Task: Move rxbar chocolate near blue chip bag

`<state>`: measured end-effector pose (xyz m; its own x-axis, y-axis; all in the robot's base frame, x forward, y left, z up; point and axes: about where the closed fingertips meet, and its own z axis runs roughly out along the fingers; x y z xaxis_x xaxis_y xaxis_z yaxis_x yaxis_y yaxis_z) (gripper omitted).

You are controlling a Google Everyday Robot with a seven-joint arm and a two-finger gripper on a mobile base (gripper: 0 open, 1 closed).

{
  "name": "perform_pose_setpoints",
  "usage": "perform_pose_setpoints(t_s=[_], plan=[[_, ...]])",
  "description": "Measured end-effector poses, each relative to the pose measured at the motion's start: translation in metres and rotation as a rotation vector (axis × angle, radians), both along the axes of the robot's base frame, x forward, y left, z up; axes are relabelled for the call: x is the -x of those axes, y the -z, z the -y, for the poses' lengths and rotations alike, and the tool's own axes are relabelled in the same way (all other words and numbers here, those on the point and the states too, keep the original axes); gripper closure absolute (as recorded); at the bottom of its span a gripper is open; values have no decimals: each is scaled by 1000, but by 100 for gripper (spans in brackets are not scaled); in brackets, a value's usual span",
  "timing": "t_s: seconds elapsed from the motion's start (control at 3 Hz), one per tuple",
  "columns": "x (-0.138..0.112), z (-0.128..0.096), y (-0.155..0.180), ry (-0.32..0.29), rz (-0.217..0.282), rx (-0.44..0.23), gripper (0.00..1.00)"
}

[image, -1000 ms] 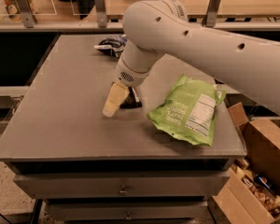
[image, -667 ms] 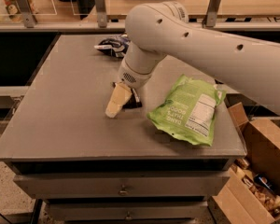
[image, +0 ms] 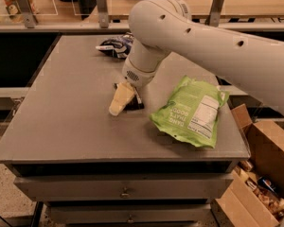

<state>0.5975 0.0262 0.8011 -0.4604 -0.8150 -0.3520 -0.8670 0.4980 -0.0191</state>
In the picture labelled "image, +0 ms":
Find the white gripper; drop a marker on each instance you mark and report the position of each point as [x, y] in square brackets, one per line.
[137, 76]

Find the black rxbar chocolate bar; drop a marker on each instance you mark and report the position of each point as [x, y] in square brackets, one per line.
[136, 103]

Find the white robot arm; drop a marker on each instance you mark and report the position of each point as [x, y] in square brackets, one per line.
[251, 63]

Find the blue chip bag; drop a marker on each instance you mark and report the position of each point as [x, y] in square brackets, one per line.
[117, 47]

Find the green snack bag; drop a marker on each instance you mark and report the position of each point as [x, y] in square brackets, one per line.
[191, 114]

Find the lower grey drawer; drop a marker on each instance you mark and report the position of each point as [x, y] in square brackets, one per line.
[128, 214]

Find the grey drawer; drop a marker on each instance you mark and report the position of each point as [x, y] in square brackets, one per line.
[128, 214]
[124, 187]

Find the upper grey drawer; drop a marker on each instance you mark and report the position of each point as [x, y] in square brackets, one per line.
[124, 187]

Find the cardboard box with snacks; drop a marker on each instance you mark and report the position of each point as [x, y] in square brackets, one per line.
[245, 203]

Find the middle metal bracket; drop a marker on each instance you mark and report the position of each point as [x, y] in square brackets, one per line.
[103, 17]

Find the metal bracket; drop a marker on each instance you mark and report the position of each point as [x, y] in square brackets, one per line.
[30, 20]
[103, 17]
[215, 12]

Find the right metal bracket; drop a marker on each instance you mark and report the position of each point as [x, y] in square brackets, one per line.
[215, 12]

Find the left metal bracket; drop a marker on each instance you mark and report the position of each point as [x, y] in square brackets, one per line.
[30, 20]

